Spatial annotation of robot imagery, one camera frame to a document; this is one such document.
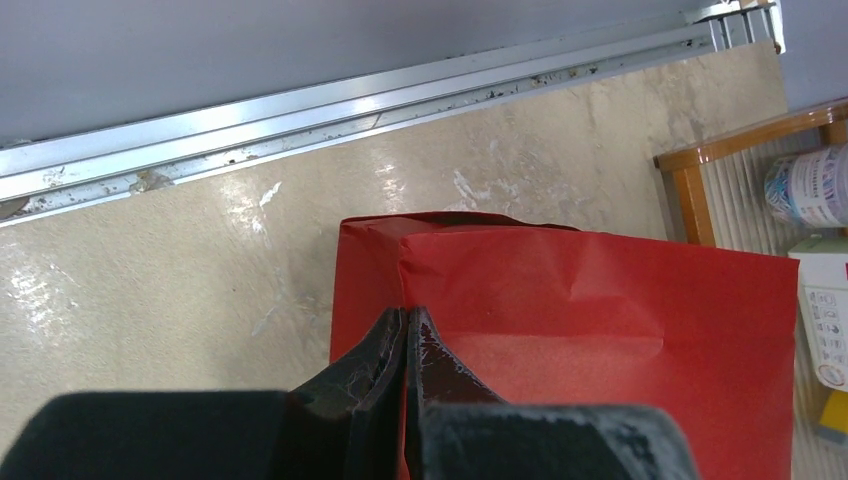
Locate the yellow grey cube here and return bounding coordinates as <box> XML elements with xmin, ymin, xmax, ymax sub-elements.
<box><xmin>816</xmin><ymin>390</ymin><xmax>848</xmax><ymax>448</ymax></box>

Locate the clear plastic bottle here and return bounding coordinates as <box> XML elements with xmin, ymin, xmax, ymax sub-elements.
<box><xmin>764</xmin><ymin>143</ymin><xmax>847</xmax><ymax>228</ymax></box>

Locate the wooden shelf rack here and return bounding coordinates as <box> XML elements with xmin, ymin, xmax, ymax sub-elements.
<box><xmin>654</xmin><ymin>98</ymin><xmax>847</xmax><ymax>255</ymax></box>

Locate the small white box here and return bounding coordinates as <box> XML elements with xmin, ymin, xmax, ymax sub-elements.
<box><xmin>788</xmin><ymin>236</ymin><xmax>847</xmax><ymax>392</ymax></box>

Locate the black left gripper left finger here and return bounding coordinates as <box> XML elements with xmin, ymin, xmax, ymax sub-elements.
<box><xmin>1</xmin><ymin>309</ymin><xmax>407</xmax><ymax>479</ymax></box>

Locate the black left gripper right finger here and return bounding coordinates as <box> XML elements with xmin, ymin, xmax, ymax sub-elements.
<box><xmin>404</xmin><ymin>307</ymin><xmax>700</xmax><ymax>479</ymax></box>

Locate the red paper bag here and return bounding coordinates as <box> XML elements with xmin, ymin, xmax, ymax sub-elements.
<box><xmin>330</xmin><ymin>211</ymin><xmax>799</xmax><ymax>479</ymax></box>

